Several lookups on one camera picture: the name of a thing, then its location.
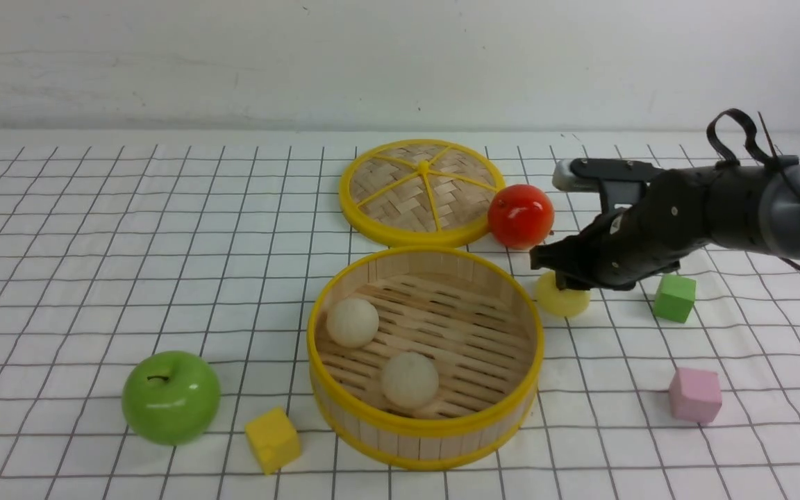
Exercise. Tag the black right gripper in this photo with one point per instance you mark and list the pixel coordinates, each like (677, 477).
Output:
(621, 250)

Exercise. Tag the yellow bun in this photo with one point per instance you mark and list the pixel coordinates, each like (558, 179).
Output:
(559, 302)

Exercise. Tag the white bun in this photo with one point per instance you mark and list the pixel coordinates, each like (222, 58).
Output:
(410, 380)
(352, 322)

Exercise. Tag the right robot arm black grey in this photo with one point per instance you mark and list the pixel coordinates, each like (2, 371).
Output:
(748, 209)

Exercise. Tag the woven bamboo steamer lid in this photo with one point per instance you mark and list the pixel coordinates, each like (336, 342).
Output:
(419, 193)

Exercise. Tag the bamboo steamer tray yellow rim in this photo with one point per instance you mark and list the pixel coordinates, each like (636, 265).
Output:
(474, 321)

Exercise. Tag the red tomato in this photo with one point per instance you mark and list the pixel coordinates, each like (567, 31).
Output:
(520, 216)

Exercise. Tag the green cube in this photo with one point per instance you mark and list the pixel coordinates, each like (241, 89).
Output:
(674, 298)

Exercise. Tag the pink cube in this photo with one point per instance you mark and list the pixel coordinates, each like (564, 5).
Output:
(695, 395)

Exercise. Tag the yellow cube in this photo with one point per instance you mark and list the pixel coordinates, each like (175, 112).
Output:
(273, 440)

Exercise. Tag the green apple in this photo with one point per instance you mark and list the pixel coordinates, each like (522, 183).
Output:
(171, 398)

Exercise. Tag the white checkered tablecloth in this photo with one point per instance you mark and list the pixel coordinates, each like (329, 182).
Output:
(118, 246)

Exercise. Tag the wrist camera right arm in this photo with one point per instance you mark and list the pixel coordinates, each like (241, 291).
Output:
(619, 182)

